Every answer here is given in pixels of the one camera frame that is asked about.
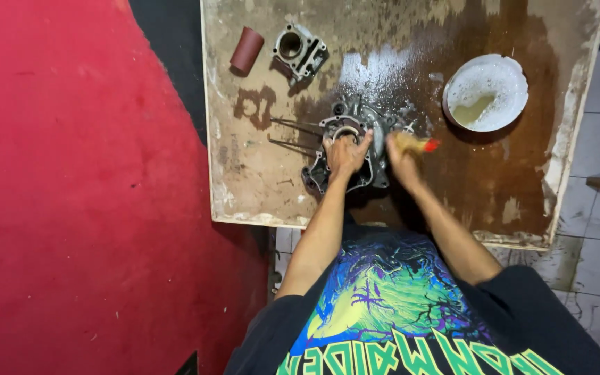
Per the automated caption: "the grey metal engine cylinder block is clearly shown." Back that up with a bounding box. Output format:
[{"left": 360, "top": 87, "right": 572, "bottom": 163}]
[{"left": 272, "top": 23, "right": 330, "bottom": 86}]

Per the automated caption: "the person's black printed t-shirt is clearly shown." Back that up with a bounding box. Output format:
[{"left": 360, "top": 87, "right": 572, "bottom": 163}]
[{"left": 223, "top": 224, "right": 600, "bottom": 375}]

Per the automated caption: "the person's left hand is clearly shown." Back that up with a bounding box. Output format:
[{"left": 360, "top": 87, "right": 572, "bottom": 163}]
[{"left": 322, "top": 129, "right": 374, "bottom": 178}]

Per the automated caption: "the red carpet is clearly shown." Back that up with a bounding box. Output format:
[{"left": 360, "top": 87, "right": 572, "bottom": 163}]
[{"left": 0, "top": 0, "right": 269, "bottom": 375}]

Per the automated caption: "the person's right hand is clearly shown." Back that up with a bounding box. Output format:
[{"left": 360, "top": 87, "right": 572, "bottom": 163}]
[{"left": 385, "top": 133, "right": 422, "bottom": 191}]

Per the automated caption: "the maroon sandpaper roll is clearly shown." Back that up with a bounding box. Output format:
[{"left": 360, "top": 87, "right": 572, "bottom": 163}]
[{"left": 229, "top": 26, "right": 265, "bottom": 76}]

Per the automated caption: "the red-handled paint brush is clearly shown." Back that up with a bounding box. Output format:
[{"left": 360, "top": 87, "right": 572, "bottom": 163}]
[{"left": 393, "top": 131, "right": 441, "bottom": 155}]

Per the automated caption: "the dark metal engine crankcase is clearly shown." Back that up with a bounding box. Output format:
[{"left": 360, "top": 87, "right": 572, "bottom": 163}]
[{"left": 267, "top": 96, "right": 415, "bottom": 196}]

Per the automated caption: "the white bowl with soapy liquid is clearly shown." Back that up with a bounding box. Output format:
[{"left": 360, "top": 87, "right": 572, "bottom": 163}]
[{"left": 442, "top": 53, "right": 529, "bottom": 132}]

